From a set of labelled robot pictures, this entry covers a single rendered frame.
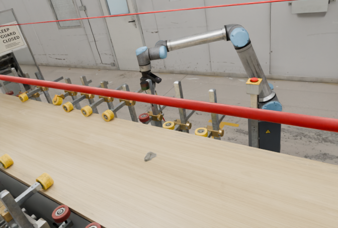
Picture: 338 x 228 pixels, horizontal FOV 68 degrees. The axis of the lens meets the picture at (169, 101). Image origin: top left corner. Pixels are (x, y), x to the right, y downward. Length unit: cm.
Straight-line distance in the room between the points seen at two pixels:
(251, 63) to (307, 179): 87
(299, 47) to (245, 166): 296
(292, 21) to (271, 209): 316
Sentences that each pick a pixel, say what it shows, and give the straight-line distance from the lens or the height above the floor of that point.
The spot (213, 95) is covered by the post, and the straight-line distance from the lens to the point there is 158.
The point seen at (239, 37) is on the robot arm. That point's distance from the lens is 177.
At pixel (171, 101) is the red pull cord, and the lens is 21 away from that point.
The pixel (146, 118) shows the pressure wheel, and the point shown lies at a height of 90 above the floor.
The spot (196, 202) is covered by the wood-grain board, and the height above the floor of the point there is 90.
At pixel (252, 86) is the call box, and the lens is 144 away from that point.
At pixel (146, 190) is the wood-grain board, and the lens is 133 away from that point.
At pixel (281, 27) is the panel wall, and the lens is 406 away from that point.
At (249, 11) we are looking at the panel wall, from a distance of 410.
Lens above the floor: 184
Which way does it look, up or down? 28 degrees down
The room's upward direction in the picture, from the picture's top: 11 degrees counter-clockwise
